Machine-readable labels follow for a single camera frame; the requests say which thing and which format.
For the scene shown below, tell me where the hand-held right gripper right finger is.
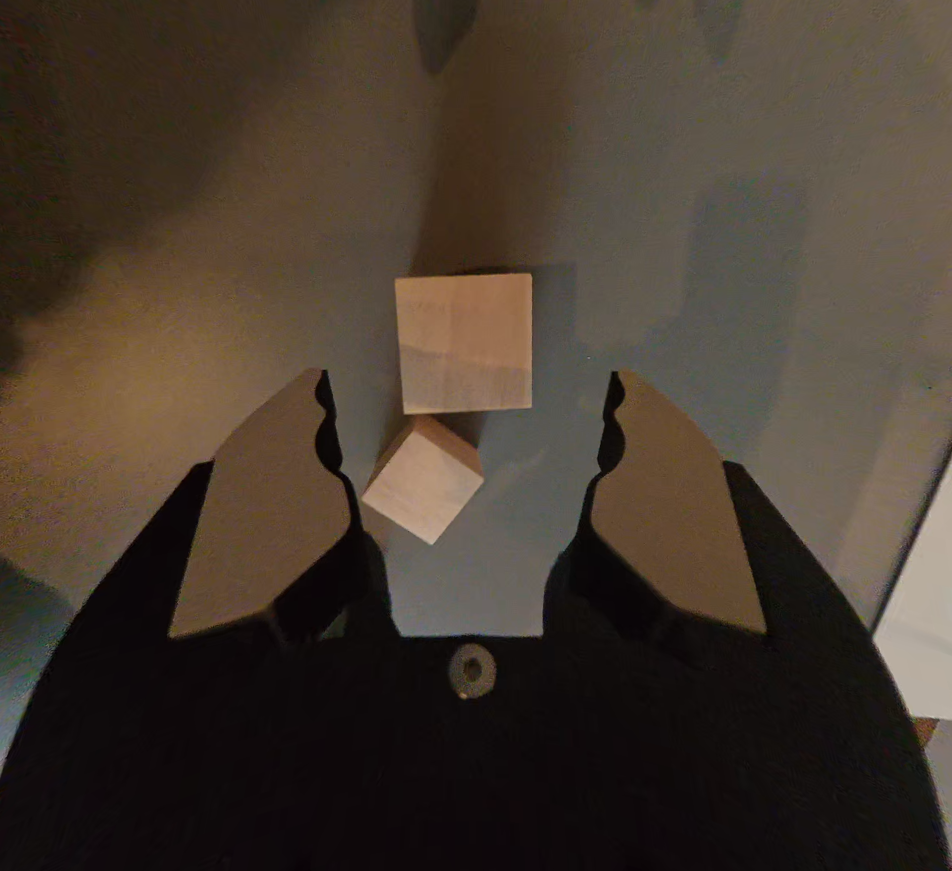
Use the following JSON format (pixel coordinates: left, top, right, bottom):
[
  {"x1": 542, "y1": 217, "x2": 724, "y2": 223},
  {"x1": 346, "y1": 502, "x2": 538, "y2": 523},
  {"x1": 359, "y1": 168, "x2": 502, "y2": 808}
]
[{"x1": 548, "y1": 370, "x2": 769, "y2": 638}]

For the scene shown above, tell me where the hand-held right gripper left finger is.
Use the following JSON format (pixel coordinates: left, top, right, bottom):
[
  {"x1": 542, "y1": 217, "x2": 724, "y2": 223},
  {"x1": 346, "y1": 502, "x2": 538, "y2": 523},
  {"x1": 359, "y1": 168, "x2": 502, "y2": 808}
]
[{"x1": 167, "y1": 369, "x2": 391, "y2": 644}]

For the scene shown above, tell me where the medium wooden cube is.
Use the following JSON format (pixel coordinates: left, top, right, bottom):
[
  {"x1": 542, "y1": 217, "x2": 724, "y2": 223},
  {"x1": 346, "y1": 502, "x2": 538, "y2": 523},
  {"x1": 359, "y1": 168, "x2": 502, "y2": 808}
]
[{"x1": 362, "y1": 416, "x2": 486, "y2": 546}]

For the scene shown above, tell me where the large wooden cube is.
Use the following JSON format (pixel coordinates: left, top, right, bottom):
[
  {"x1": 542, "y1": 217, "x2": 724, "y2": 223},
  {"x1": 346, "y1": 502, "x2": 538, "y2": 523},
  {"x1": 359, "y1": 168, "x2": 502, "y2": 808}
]
[{"x1": 395, "y1": 273, "x2": 535, "y2": 415}]

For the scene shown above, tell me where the white document stand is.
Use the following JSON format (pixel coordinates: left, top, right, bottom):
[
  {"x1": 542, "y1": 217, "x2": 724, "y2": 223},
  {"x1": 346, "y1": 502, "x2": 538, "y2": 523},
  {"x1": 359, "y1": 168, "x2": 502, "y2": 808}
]
[{"x1": 872, "y1": 458, "x2": 952, "y2": 723}]

